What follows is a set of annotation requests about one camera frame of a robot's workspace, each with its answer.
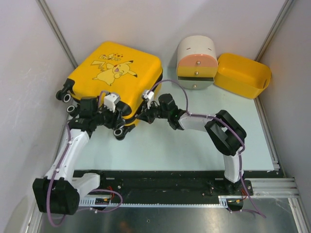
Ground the yellow plastic basket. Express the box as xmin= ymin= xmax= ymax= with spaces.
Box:
xmin=214 ymin=53 xmax=272 ymax=99

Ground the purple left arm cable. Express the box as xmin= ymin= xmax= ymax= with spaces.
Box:
xmin=46 ymin=90 xmax=123 ymax=228

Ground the white pastel mini drawer cabinet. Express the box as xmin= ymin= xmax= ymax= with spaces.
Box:
xmin=176 ymin=35 xmax=218 ymax=90

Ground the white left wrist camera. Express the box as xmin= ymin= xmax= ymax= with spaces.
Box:
xmin=104 ymin=92 xmax=121 ymax=113

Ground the white slotted cable duct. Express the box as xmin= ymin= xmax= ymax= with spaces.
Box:
xmin=77 ymin=196 xmax=229 ymax=207

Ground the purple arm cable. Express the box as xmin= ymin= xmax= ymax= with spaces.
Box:
xmin=46 ymin=90 xmax=123 ymax=228
xmin=149 ymin=79 xmax=267 ymax=218

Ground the left aluminium corner post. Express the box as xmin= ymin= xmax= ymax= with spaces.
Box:
xmin=36 ymin=0 xmax=78 ymax=69

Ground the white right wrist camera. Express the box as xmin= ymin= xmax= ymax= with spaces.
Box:
xmin=142 ymin=90 xmax=155 ymax=109

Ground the right aluminium corner post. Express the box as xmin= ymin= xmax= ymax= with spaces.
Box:
xmin=255 ymin=0 xmax=297 ymax=62

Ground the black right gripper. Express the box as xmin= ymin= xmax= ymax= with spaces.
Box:
xmin=137 ymin=99 xmax=170 ymax=124

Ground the aluminium frame rail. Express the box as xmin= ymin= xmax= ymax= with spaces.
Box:
xmin=72 ymin=177 xmax=301 ymax=198

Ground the yellow Pikachu suitcase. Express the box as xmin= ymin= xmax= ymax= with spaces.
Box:
xmin=56 ymin=41 xmax=163 ymax=140

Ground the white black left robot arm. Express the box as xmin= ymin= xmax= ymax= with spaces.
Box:
xmin=33 ymin=93 xmax=130 ymax=215

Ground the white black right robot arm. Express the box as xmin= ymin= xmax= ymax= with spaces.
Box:
xmin=138 ymin=90 xmax=247 ymax=195

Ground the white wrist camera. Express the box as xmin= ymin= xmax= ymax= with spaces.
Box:
xmin=104 ymin=92 xmax=121 ymax=113
xmin=142 ymin=90 xmax=155 ymax=109

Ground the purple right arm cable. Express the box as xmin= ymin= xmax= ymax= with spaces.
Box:
xmin=149 ymin=79 xmax=267 ymax=218

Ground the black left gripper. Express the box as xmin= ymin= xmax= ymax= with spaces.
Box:
xmin=93 ymin=102 xmax=126 ymax=131

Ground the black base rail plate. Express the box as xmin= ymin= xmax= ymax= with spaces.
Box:
xmin=72 ymin=169 xmax=285 ymax=198

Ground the aluminium corner post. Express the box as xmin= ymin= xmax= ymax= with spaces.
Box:
xmin=255 ymin=0 xmax=297 ymax=62
xmin=36 ymin=0 xmax=78 ymax=69

